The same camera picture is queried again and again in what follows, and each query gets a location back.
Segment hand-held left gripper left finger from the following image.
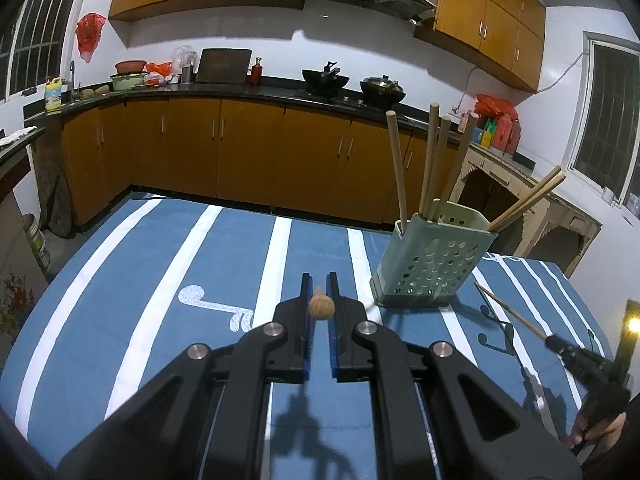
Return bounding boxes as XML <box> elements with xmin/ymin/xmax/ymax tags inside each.
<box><xmin>55</xmin><ymin>273</ymin><xmax>314</xmax><ymax>480</ymax></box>

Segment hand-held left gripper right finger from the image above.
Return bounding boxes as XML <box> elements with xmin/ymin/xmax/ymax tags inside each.
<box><xmin>326</xmin><ymin>272</ymin><xmax>586</xmax><ymax>480</ymax></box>

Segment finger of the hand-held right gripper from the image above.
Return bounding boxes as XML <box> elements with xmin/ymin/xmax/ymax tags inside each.
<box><xmin>544</xmin><ymin>335</ymin><xmax>617</xmax><ymax>387</ymax></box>

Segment round-ended wooden utensil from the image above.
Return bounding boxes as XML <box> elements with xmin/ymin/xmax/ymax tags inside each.
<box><xmin>307</xmin><ymin>286</ymin><xmax>334</xmax><ymax>321</ymax></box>

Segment green perforated utensil holder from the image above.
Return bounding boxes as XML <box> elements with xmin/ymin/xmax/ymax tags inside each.
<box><xmin>370</xmin><ymin>201</ymin><xmax>499</xmax><ymax>309</ymax></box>

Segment person's right hand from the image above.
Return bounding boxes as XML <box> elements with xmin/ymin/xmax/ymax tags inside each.
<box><xmin>564</xmin><ymin>400</ymin><xmax>628</xmax><ymax>457</ymax></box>

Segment blue white striped tablecloth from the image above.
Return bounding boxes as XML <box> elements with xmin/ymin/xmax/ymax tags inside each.
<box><xmin>0</xmin><ymin>191</ymin><xmax>617</xmax><ymax>480</ymax></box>

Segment wooden base cabinets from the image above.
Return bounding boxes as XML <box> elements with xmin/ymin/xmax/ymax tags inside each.
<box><xmin>61</xmin><ymin>97</ymin><xmax>469</xmax><ymax>229</ymax></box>

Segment gas stove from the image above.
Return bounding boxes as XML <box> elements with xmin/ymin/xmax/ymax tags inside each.
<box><xmin>295</xmin><ymin>91</ymin><xmax>402</xmax><ymax>112</ymax></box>

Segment black kitchen countertop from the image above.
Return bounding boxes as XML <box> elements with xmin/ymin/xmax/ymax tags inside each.
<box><xmin>24</xmin><ymin>77</ymin><xmax>536</xmax><ymax>169</ymax></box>

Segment red plastic bags right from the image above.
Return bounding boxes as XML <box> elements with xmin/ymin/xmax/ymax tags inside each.
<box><xmin>471</xmin><ymin>114</ymin><xmax>524</xmax><ymax>157</ymax></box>

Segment black pot with lid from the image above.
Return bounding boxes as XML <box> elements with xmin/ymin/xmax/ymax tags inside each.
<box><xmin>359</xmin><ymin>74</ymin><xmax>407</xmax><ymax>106</ymax></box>

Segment black wok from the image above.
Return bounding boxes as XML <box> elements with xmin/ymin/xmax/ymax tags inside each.
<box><xmin>301</xmin><ymin>61</ymin><xmax>351</xmax><ymax>95</ymax></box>

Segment large red plastic bag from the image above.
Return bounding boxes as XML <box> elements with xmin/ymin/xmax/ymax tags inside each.
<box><xmin>474</xmin><ymin>94</ymin><xmax>519</xmax><ymax>119</ymax></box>

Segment dark cutting board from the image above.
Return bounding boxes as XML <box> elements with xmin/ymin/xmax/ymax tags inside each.
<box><xmin>195</xmin><ymin>48</ymin><xmax>253</xmax><ymax>85</ymax></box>

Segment dark sack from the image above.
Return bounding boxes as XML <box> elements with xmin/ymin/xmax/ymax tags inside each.
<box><xmin>37</xmin><ymin>160</ymin><xmax>74</xmax><ymax>239</ymax></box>

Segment stack of steel pots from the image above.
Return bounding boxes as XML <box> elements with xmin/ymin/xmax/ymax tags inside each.
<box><xmin>22</xmin><ymin>213</ymin><xmax>51</xmax><ymax>272</ymax></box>

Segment floral printed box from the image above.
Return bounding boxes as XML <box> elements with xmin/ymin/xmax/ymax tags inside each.
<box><xmin>0</xmin><ymin>232</ymin><xmax>42</xmax><ymax>338</ymax></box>

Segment red and white plastic bag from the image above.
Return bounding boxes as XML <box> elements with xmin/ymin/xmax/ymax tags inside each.
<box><xmin>145</xmin><ymin>62</ymin><xmax>180</xmax><ymax>85</ymax></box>

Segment clear plastic bag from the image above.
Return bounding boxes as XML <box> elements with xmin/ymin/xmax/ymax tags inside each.
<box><xmin>171</xmin><ymin>45</ymin><xmax>199</xmax><ymax>82</ymax></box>

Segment green basin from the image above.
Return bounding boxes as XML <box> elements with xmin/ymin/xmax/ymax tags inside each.
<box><xmin>110</xmin><ymin>73</ymin><xmax>150</xmax><ymax>92</ymax></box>

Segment yellow detergent bottle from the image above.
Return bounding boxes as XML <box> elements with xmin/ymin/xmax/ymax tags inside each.
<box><xmin>44</xmin><ymin>76</ymin><xmax>65</xmax><ymax>113</ymax></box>

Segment white cloth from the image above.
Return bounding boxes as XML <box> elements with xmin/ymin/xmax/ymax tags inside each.
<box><xmin>0</xmin><ymin>128</ymin><xmax>39</xmax><ymax>149</ymax></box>

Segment red hanging plastic bag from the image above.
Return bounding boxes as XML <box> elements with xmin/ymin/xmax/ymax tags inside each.
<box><xmin>75</xmin><ymin>12</ymin><xmax>107</xmax><ymax>64</ymax></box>

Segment barred window with curtain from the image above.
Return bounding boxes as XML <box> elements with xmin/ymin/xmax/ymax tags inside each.
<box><xmin>0</xmin><ymin>0</ymin><xmax>92</xmax><ymax>107</ymax></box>

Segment barred window white frame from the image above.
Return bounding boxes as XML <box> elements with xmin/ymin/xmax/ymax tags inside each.
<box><xmin>569</xmin><ymin>32</ymin><xmax>640</xmax><ymax>212</ymax></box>

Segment white wall cable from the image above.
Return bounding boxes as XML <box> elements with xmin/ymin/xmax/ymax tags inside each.
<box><xmin>451</xmin><ymin>51</ymin><xmax>587</xmax><ymax>114</ymax></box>

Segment stepped wooden wall cabinets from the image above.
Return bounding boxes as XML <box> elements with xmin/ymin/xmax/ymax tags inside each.
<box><xmin>414</xmin><ymin>0</ymin><xmax>546</xmax><ymax>94</ymax></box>

